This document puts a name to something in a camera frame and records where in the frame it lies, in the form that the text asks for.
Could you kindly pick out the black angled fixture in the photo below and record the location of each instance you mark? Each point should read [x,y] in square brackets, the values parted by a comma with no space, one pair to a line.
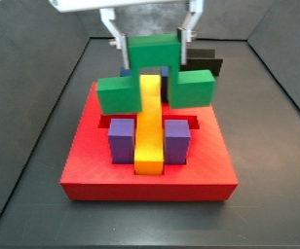
[201,59]

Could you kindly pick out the purple block left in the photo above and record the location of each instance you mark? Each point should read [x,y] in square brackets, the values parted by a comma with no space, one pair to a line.
[120,138]

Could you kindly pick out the blue block left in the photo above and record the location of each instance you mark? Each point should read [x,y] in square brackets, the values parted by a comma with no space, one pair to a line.
[124,72]

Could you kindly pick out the blue block right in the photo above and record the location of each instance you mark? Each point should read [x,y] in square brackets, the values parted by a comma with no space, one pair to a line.
[165,75]

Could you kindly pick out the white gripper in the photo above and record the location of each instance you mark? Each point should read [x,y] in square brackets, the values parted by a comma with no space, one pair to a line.
[66,6]

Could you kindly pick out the purple block right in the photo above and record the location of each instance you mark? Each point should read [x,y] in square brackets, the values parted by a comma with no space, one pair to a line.
[177,138]

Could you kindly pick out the yellow long bar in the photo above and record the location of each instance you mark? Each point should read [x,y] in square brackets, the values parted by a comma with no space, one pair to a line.
[149,133]

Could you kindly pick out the red base board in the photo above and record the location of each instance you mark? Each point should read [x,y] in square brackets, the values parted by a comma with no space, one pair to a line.
[92,178]

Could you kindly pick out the purple block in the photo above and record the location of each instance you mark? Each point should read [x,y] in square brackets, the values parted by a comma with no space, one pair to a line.
[120,138]
[177,138]

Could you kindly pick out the blue block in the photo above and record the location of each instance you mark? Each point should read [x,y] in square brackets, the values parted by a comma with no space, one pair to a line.
[124,72]
[165,75]

